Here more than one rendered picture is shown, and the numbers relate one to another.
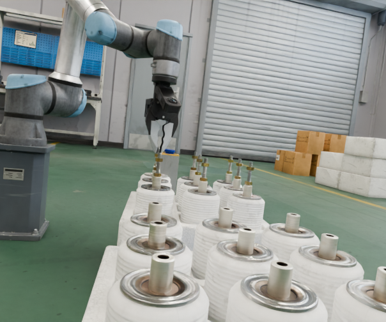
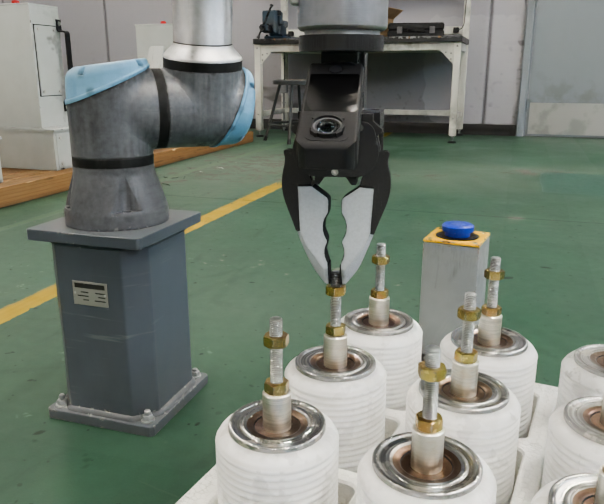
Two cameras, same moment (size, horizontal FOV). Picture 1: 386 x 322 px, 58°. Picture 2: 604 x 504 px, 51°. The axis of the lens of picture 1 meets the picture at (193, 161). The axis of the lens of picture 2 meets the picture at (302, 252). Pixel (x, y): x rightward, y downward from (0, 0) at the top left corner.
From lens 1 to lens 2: 0.54 m
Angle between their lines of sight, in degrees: 34
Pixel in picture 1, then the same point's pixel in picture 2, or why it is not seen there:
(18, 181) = (101, 308)
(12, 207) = (98, 361)
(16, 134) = (85, 207)
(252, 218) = not seen: outside the picture
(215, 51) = not seen: outside the picture
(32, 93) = (108, 109)
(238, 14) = not seen: outside the picture
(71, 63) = (198, 15)
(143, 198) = (220, 466)
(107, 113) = (480, 65)
